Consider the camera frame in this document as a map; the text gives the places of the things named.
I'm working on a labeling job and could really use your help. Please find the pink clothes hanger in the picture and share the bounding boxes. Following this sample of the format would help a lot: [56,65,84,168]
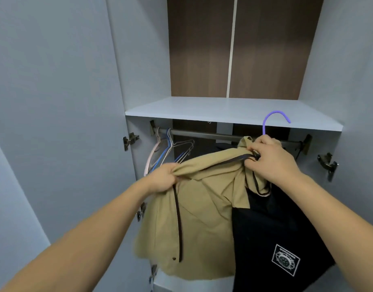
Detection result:
[143,131,163,177]

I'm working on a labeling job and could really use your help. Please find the person's right forearm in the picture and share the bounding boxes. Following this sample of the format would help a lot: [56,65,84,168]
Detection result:
[279,173,373,292]

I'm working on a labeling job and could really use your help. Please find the white wardrobe shelf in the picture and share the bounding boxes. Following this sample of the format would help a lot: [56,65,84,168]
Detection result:
[125,96,344,132]

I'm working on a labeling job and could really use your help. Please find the beige jacket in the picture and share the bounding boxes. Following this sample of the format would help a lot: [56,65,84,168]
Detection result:
[133,136,272,281]

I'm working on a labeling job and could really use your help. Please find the black garment with white patch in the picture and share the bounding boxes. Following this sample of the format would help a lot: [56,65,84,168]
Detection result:
[215,142,336,292]

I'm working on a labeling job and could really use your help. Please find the person's left forearm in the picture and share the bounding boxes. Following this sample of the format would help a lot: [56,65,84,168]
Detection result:
[0,176,154,292]

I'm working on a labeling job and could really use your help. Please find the grey wire clothes hanger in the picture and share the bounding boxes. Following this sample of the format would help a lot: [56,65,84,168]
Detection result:
[166,128,195,164]

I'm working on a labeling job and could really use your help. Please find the metal closet rod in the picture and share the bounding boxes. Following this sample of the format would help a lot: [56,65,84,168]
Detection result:
[153,128,309,150]

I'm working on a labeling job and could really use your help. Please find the person's right hand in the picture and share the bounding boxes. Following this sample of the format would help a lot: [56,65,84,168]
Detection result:
[244,134,306,188]

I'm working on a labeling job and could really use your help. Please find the grey wardrobe door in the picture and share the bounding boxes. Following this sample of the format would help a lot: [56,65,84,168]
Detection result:
[0,0,139,292]
[297,0,373,292]

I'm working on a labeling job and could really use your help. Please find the purple clothes hanger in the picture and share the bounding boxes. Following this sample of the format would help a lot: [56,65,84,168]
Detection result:
[262,111,292,138]

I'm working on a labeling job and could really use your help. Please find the blue clothes hanger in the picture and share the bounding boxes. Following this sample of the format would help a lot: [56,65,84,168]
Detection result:
[149,129,187,174]

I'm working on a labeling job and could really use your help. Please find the brown wooden back panel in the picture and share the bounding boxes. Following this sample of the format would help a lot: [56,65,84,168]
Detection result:
[167,0,235,98]

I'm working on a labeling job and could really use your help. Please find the person's left hand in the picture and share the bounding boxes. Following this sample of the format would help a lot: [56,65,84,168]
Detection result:
[146,163,180,195]

